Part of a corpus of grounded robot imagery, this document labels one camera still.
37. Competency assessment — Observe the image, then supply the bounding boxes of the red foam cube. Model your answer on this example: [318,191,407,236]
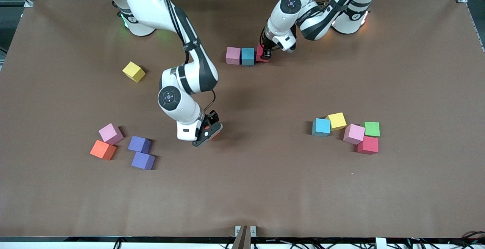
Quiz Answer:
[357,136,379,155]
[256,44,270,63]

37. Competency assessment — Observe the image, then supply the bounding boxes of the orange foam cube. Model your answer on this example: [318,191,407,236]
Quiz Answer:
[203,126,221,140]
[89,139,117,161]

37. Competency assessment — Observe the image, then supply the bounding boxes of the blue foam cube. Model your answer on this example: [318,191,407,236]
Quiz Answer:
[241,47,255,66]
[312,118,332,137]

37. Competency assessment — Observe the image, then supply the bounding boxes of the pink foam cube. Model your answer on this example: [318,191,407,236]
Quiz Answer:
[343,123,366,145]
[225,47,242,65]
[98,123,124,146]

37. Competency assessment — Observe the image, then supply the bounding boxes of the purple foam cube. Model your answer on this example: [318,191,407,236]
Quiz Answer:
[128,136,152,154]
[131,151,156,171]

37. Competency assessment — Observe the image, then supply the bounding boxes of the brown table cover sheet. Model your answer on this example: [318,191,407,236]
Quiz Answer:
[0,0,485,239]

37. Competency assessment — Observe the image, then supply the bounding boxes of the yellow foam cube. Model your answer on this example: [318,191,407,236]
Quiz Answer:
[325,112,347,131]
[122,61,146,83]

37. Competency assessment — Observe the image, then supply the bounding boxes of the green foam cube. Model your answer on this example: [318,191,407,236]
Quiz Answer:
[360,121,380,137]

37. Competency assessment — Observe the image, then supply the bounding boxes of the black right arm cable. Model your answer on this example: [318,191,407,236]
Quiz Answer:
[203,89,217,112]

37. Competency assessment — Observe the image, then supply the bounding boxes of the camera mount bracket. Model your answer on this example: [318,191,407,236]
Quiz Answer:
[232,225,257,249]

